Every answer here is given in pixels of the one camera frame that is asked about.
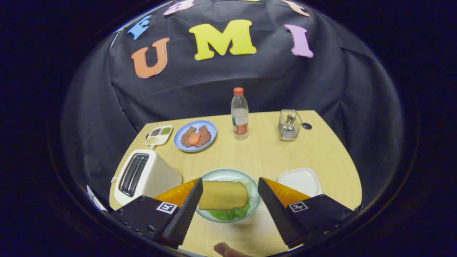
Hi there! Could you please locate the white toaster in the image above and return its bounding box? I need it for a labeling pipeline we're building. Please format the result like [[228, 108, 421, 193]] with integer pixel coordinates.
[[114, 149, 183, 207]]

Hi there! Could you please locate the blue round plate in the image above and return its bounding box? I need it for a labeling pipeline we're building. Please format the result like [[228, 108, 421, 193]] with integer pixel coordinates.
[[174, 120, 217, 153]]

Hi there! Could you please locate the light green round plate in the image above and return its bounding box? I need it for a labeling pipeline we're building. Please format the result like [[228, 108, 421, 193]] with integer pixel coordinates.
[[196, 168, 261, 224]]

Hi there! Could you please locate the white divided condiment tray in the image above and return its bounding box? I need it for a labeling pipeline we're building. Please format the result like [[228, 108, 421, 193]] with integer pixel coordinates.
[[145, 125, 173, 149]]

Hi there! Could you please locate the metal wire utensil holder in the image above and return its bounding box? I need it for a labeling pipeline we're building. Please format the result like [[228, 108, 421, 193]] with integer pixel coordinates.
[[278, 109, 303, 141]]

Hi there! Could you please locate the brown meat patty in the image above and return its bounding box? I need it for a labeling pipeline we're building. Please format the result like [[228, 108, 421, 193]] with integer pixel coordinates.
[[198, 125, 212, 147], [181, 126, 197, 147]]

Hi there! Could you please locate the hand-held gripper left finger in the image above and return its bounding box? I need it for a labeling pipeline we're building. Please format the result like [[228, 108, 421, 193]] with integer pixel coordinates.
[[111, 178, 204, 250]]

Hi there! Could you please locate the golden toast slice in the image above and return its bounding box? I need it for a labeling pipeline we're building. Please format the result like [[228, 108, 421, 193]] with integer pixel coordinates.
[[198, 181, 248, 210]]

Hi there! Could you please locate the green lettuce leaf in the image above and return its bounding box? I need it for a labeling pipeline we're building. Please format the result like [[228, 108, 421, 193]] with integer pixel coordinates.
[[205, 178, 253, 221]]

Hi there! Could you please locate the clear bottle with red cap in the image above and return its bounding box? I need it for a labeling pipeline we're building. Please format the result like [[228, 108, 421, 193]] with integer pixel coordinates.
[[231, 87, 249, 140]]

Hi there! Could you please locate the small white square plate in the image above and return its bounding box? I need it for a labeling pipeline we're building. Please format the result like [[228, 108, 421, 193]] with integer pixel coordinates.
[[277, 168, 322, 197]]

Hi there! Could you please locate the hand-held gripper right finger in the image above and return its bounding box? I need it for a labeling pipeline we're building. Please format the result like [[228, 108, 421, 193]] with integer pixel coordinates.
[[257, 177, 357, 249]]

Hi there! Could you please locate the black backdrop cloth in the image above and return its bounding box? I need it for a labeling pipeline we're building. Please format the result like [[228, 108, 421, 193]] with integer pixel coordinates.
[[61, 0, 404, 215]]

